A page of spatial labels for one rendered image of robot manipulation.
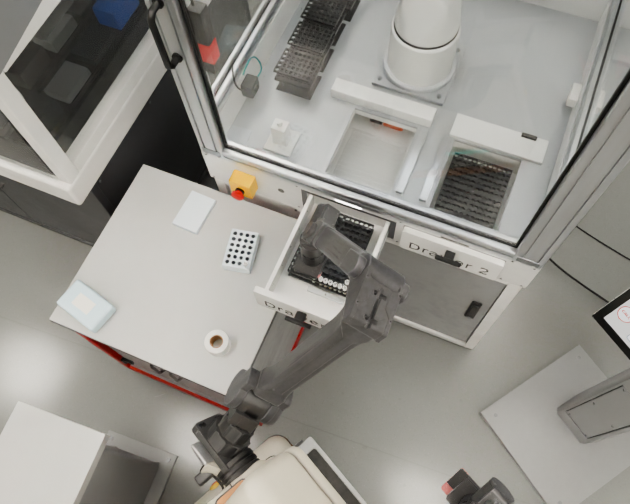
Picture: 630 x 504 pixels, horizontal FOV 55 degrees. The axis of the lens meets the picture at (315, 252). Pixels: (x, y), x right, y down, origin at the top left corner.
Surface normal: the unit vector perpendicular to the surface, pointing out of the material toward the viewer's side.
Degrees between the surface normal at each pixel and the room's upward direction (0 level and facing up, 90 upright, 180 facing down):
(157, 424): 0
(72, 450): 0
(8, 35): 90
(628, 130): 90
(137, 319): 0
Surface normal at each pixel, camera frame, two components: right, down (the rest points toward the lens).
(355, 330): -0.17, 0.69
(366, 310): 0.45, -0.23
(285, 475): 0.48, -0.70
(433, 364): -0.04, -0.40
